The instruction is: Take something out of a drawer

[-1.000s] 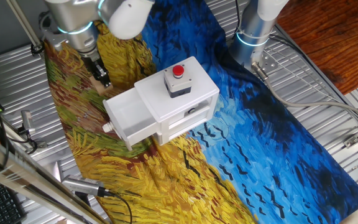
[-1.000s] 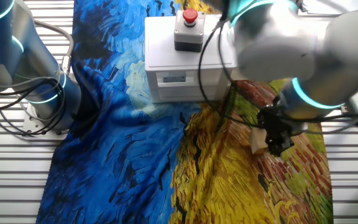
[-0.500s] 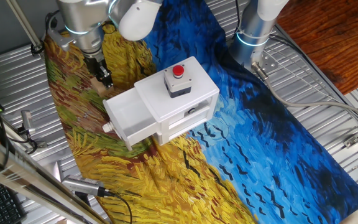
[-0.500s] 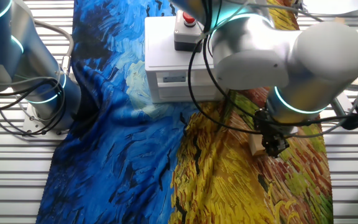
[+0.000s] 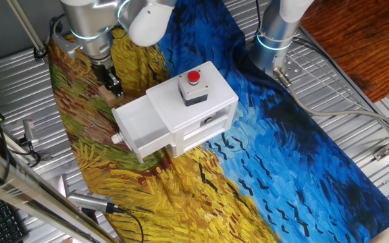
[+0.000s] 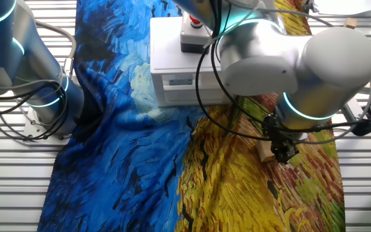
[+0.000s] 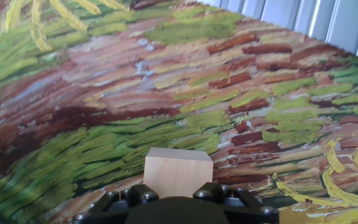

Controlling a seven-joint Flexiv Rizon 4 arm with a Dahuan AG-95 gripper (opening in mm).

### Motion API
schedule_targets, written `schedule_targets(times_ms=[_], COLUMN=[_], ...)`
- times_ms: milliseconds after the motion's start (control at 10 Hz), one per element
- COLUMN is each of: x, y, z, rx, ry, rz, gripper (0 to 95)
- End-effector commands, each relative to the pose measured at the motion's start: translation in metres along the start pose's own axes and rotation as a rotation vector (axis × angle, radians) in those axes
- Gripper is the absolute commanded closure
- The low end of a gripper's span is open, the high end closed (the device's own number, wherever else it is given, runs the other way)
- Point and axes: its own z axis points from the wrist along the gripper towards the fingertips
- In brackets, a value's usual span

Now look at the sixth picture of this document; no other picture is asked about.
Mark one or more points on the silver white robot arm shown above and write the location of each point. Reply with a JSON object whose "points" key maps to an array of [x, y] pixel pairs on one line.
{"points": [[333, 58]]}

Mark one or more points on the small notched wooden piece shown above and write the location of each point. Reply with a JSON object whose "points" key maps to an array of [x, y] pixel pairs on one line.
{"points": [[350, 22]]}

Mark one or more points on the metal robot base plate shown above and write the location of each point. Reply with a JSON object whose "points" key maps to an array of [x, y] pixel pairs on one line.
{"points": [[34, 132]]}

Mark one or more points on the white drawer cabinet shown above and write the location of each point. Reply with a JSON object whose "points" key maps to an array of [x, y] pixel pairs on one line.
{"points": [[172, 58]]}

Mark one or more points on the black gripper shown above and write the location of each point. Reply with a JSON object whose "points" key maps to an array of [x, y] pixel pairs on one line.
{"points": [[277, 130]]}

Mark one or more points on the grey emergency stop button box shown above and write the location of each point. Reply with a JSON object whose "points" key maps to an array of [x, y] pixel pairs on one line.
{"points": [[190, 35]]}

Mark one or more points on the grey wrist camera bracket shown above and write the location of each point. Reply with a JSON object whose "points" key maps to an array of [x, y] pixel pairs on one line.
{"points": [[351, 111]]}

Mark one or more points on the painted wheat field cloth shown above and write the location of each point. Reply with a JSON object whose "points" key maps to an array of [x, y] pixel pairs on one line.
{"points": [[237, 180]]}

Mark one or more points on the wooden cube block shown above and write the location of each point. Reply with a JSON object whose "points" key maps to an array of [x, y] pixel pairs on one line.
{"points": [[265, 151]]}

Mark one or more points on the white sheet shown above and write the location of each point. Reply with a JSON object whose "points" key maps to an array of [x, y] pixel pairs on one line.
{"points": [[349, 6]]}

